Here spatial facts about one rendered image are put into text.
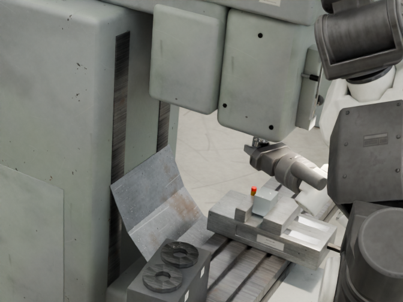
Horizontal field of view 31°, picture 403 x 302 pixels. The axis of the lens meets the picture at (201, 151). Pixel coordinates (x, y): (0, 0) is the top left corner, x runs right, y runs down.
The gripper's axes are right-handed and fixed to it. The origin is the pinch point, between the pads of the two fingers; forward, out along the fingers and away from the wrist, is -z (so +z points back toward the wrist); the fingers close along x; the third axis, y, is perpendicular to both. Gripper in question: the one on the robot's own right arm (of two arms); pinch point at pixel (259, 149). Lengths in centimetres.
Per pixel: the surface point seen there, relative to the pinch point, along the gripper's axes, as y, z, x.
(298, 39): -34.9, 11.9, 3.7
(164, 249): 13.0, 10.4, 36.5
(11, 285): 61, -52, 50
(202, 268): 15.7, 18.1, 30.4
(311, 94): -20.1, 12.0, -3.3
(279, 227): 23.3, 5.9, -5.9
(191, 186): 122, -158, -101
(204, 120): 121, -225, -160
